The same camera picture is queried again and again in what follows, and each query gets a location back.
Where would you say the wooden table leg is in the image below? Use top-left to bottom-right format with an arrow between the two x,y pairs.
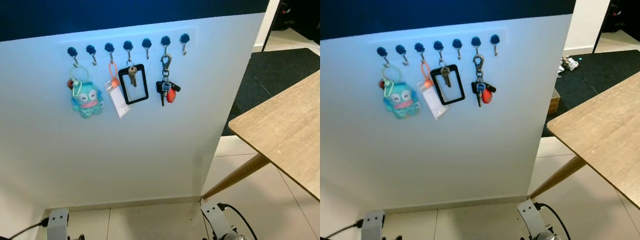
530,155 -> 587,199
202,153 -> 271,200

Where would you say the blue plush toy keychain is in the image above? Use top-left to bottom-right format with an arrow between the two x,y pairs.
68,65 -> 105,119
380,66 -> 421,120

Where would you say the black card holder frame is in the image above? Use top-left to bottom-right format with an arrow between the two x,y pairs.
118,63 -> 150,106
430,64 -> 459,106

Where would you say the dark blue board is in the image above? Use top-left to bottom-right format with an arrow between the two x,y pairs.
0,0 -> 271,43
320,0 -> 577,42

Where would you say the brown cardboard box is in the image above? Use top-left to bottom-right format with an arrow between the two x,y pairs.
548,89 -> 561,115

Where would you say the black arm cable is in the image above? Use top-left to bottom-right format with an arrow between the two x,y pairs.
320,220 -> 364,240
0,217 -> 49,240
217,202 -> 259,240
533,202 -> 572,240

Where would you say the white standing board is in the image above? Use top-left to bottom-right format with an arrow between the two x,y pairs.
320,13 -> 573,240
0,12 -> 266,240

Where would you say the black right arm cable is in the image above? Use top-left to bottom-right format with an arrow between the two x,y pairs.
533,202 -> 572,240
217,202 -> 259,240

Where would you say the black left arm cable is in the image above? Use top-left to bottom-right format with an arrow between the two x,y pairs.
0,217 -> 49,240
320,220 -> 364,240

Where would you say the small toy figure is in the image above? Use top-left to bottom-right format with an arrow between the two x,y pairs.
559,56 -> 580,72

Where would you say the clear tag with orange loop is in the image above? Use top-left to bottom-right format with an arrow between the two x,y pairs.
416,61 -> 450,120
104,61 -> 132,119

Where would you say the key bunch with red fob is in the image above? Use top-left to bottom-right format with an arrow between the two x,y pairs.
471,54 -> 497,108
156,53 -> 182,107

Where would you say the black carpet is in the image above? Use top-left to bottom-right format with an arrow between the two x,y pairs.
541,49 -> 640,138
222,48 -> 321,137

